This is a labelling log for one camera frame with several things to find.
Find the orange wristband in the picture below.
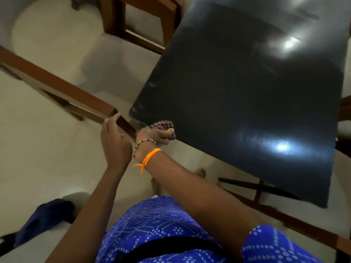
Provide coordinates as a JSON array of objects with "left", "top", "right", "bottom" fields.
[{"left": 132, "top": 148, "right": 163, "bottom": 175}]

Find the black table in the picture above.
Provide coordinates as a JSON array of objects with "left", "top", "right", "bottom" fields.
[{"left": 128, "top": 0, "right": 351, "bottom": 209}]

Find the checkered cleaning cloth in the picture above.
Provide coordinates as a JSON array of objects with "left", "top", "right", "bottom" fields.
[{"left": 149, "top": 120, "right": 177, "bottom": 141}]

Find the thin beaded bracelet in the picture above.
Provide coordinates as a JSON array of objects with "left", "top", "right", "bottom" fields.
[{"left": 132, "top": 138, "right": 157, "bottom": 158}]

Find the person's right hand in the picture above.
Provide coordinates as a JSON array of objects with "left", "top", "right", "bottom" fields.
[{"left": 133, "top": 126, "right": 176, "bottom": 163}]

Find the blue patterned dress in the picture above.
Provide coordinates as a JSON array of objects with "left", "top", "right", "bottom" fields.
[{"left": 95, "top": 195, "right": 324, "bottom": 263}]

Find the dark blue bag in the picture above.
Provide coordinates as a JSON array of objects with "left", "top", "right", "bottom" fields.
[{"left": 0, "top": 198, "right": 76, "bottom": 256}]

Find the beige wooden armchair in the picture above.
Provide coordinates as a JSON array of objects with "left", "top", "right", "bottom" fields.
[
  {"left": 125, "top": 0, "right": 186, "bottom": 47},
  {"left": 0, "top": 0, "right": 184, "bottom": 141},
  {"left": 219, "top": 95, "right": 351, "bottom": 256}
]

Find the person's right forearm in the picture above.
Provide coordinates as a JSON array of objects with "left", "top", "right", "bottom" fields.
[{"left": 145, "top": 150, "right": 264, "bottom": 260}]

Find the person's left hand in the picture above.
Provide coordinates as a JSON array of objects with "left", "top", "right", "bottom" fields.
[{"left": 100, "top": 113, "right": 133, "bottom": 173}]

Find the person's left forearm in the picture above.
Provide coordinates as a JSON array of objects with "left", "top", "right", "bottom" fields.
[{"left": 45, "top": 168, "right": 129, "bottom": 263}]

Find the person's left foot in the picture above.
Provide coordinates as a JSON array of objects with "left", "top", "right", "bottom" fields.
[{"left": 151, "top": 178, "right": 162, "bottom": 196}]

